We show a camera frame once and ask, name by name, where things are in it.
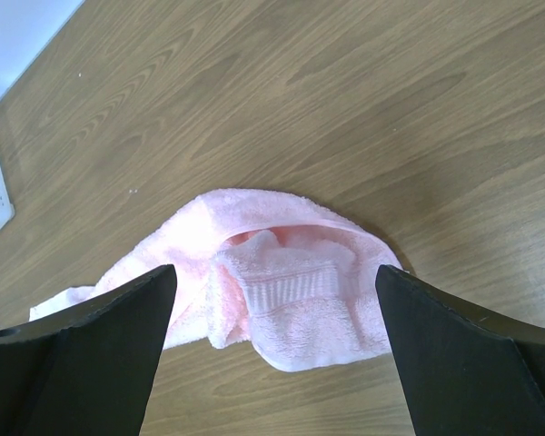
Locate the pink towel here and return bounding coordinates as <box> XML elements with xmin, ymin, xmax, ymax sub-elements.
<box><xmin>29</xmin><ymin>189</ymin><xmax>399</xmax><ymax>372</ymax></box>

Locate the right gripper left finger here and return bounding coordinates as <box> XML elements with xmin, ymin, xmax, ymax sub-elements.
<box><xmin>0</xmin><ymin>265</ymin><xmax>176</xmax><ymax>435</ymax></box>

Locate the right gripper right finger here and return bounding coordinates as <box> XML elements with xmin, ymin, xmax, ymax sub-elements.
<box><xmin>376</xmin><ymin>265</ymin><xmax>545</xmax><ymax>435</ymax></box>

